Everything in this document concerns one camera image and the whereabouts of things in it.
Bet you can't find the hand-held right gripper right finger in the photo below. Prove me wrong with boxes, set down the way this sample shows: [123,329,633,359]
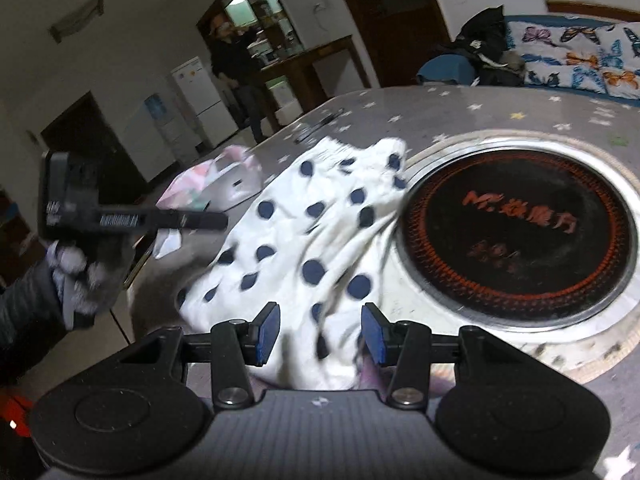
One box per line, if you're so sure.
[361,301,516,410]

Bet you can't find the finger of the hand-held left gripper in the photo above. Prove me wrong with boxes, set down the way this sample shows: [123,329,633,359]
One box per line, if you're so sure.
[150,208,229,232]

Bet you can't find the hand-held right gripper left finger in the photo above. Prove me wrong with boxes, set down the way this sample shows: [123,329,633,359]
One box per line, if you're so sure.
[117,301,282,410]

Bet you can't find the white polka dot pants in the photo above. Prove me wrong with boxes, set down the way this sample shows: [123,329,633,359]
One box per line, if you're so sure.
[176,136,412,392]

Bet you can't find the person's left forearm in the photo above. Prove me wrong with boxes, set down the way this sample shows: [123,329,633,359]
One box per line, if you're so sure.
[0,260,68,386]

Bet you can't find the person's left hand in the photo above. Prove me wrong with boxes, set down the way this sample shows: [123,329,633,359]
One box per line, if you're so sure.
[46,237,138,331]

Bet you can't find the dark wooden door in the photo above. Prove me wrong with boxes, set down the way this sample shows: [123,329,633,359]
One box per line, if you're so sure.
[40,91,151,196]
[325,0,453,88]

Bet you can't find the pink white tissue pack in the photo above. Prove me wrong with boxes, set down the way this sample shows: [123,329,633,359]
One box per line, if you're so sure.
[156,144,263,213]

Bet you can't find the white water dispenser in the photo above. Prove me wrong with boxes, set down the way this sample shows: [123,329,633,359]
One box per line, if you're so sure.
[144,94,201,163]

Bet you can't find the white refrigerator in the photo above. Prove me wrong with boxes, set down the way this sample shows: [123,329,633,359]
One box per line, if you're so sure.
[170,56,240,150]

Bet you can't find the white box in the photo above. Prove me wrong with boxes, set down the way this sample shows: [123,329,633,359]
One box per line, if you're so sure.
[267,77,296,111]

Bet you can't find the round built-in induction cooker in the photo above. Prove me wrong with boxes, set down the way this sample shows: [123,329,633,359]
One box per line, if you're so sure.
[390,130,640,386]

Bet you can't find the black pen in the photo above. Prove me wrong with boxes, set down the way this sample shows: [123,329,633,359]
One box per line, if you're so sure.
[294,108,346,143]

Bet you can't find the dark wooden desk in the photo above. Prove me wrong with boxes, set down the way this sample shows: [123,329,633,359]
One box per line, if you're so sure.
[250,35,373,133]

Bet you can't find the red object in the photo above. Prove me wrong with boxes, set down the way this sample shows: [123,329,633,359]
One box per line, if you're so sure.
[0,392,33,441]

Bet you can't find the glass shelf cabinet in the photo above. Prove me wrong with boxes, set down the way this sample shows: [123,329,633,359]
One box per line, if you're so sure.
[197,0,306,61]

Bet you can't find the blue sofa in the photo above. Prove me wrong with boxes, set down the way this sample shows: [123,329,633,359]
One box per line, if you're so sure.
[417,14,640,106]

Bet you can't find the black jacket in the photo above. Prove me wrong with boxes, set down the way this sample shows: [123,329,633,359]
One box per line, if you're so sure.
[432,5,526,88]

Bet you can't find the butterfly print cushion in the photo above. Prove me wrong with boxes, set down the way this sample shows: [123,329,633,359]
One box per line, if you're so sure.
[502,20,640,101]

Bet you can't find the wall-mounted fixture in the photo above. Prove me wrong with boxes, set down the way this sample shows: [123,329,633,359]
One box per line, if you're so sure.
[47,0,106,43]

